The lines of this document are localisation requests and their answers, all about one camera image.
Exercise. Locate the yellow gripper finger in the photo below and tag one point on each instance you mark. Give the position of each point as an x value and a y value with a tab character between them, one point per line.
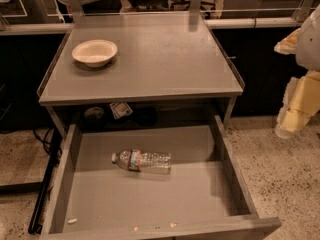
288	45
301	101

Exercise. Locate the clear plastic water bottle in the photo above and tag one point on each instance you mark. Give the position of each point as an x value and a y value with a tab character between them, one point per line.
143	161

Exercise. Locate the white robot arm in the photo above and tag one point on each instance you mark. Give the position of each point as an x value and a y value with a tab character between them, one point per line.
308	43

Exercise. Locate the open grey top drawer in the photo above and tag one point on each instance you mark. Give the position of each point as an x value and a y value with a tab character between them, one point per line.
203	198

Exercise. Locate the white tag under counter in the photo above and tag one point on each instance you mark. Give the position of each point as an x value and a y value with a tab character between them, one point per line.
120	109

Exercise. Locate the grey cabinet counter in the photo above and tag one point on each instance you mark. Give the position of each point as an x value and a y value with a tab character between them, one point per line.
161	56

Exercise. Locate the white crumb in drawer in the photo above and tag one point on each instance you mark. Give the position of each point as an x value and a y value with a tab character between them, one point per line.
72	221

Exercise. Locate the white paper bowl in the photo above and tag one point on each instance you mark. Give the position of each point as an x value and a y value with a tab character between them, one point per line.
95	53

